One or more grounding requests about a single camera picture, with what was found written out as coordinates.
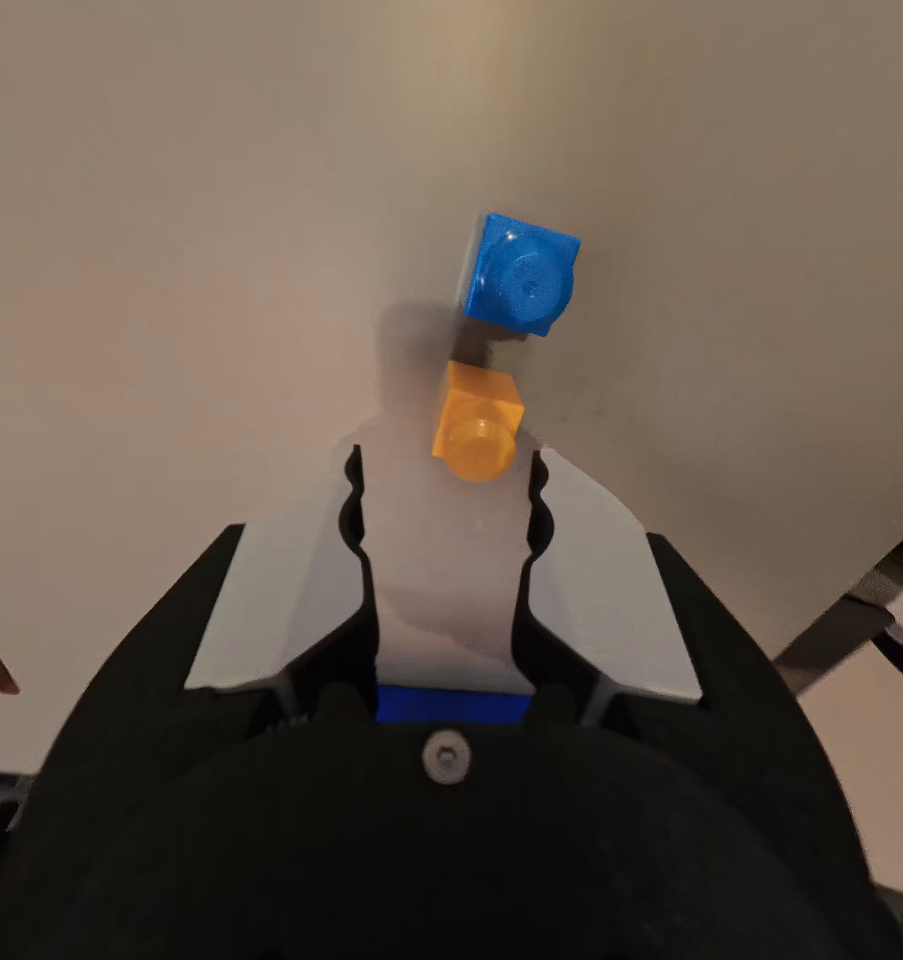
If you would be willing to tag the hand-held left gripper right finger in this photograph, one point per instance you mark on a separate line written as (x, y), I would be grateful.
(609, 607)

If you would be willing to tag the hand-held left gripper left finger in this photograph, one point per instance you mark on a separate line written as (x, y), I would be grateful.
(279, 600)

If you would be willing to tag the blue plastic bin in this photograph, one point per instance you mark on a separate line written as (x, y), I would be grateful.
(451, 705)

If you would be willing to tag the yellow toy block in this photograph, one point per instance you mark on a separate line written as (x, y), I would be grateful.
(474, 420)

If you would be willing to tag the blue toy block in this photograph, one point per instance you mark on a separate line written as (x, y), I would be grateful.
(523, 277)

